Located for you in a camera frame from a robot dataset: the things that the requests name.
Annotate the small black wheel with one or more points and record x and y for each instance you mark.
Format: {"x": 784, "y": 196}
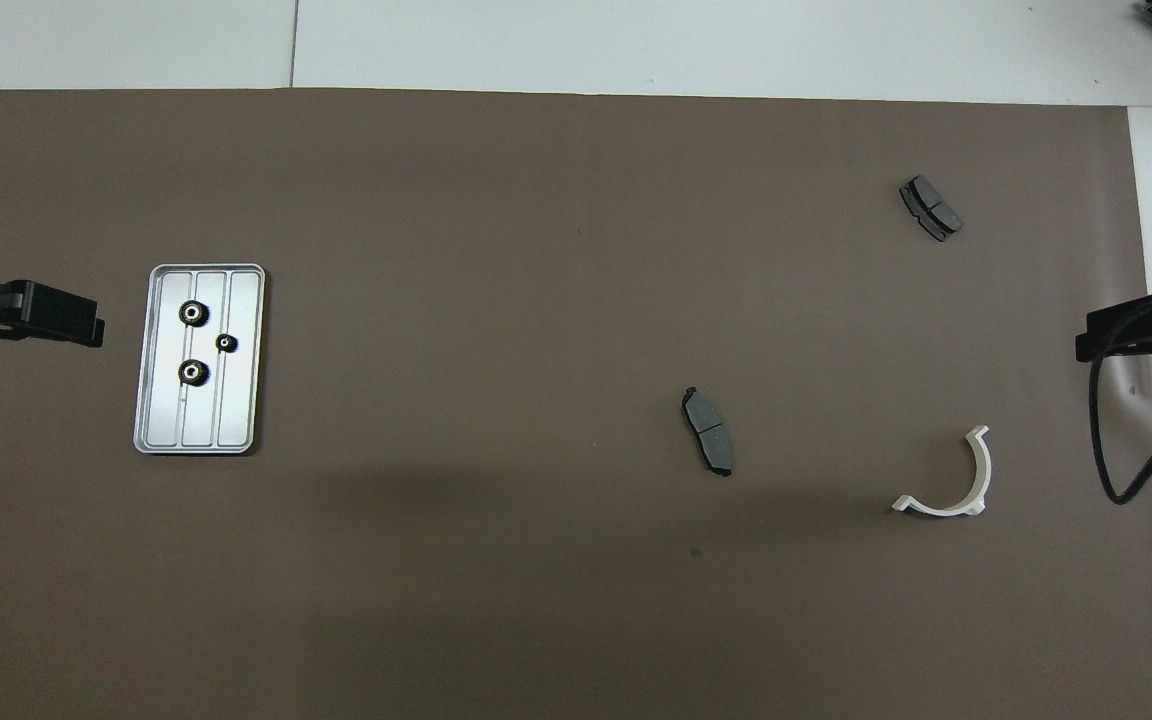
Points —
{"x": 194, "y": 373}

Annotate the small black bearing gear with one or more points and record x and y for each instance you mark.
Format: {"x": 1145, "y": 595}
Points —
{"x": 226, "y": 343}

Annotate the silver metal tray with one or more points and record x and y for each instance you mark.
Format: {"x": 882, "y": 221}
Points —
{"x": 241, "y": 400}

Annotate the grey brake pad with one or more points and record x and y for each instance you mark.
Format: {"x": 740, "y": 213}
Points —
{"x": 932, "y": 208}
{"x": 708, "y": 430}

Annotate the brown table mat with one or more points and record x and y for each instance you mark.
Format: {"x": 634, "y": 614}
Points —
{"x": 536, "y": 300}

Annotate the white curved plastic bracket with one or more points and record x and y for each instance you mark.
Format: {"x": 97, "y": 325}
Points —
{"x": 941, "y": 509}

